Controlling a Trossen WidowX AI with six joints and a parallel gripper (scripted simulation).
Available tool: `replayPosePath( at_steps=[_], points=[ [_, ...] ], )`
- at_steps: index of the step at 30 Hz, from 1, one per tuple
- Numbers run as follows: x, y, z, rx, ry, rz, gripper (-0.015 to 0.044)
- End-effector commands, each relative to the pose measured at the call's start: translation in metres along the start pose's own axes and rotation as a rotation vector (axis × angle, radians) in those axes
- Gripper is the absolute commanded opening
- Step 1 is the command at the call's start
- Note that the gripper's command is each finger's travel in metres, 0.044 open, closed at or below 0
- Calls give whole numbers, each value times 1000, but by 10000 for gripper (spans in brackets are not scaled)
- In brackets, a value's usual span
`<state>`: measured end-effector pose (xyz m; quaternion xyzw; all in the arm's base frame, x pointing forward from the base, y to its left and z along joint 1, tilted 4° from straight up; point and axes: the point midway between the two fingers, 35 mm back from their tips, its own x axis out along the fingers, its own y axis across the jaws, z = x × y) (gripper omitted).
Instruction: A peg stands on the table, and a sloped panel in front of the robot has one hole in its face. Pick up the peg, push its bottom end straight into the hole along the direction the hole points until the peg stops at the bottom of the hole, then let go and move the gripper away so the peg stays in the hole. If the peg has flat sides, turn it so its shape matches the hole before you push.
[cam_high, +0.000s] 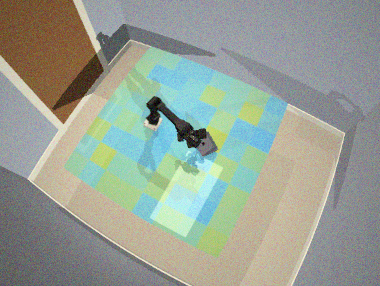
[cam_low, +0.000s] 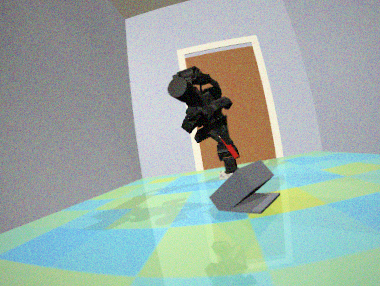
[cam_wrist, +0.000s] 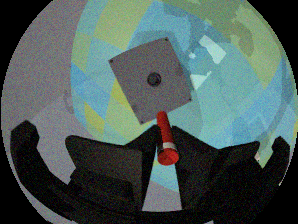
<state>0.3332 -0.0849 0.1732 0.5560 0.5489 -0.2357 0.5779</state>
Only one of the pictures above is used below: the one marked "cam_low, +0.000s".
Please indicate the grey flat panel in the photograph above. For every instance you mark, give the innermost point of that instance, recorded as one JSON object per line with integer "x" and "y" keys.
{"x": 237, "y": 192}

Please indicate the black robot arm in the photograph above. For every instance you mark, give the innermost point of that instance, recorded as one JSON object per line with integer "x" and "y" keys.
{"x": 182, "y": 88}

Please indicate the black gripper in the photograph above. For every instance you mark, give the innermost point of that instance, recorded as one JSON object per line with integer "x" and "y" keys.
{"x": 215, "y": 122}

